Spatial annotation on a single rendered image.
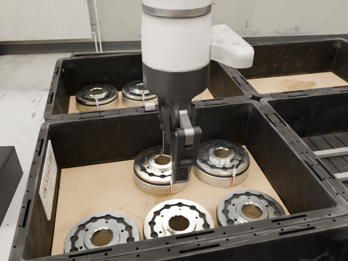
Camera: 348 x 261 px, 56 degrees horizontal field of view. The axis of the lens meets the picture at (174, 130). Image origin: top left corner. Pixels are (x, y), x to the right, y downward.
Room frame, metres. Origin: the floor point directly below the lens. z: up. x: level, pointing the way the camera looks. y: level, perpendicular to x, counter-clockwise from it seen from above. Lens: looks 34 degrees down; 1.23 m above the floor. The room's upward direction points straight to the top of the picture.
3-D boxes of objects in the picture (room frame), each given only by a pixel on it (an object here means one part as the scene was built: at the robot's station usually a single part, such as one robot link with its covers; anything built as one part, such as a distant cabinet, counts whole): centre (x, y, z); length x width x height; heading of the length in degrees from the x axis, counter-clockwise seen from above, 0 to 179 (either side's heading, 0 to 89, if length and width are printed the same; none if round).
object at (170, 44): (0.35, -0.02, 1.13); 0.11 x 0.09 x 0.06; 102
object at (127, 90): (0.75, 0.08, 0.86); 0.10 x 0.10 x 0.01
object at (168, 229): (0.31, -0.01, 0.86); 0.05 x 0.05 x 0.01
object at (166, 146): (0.37, 0.00, 0.96); 0.02 x 0.01 x 0.04; 102
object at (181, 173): (0.30, -0.01, 0.97); 0.03 x 0.01 x 0.05; 12
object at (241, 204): (0.33, -0.11, 0.86); 0.05 x 0.05 x 0.01
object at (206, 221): (0.31, -0.01, 0.86); 0.10 x 0.10 x 0.01
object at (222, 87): (0.67, 0.07, 0.87); 0.40 x 0.30 x 0.11; 102
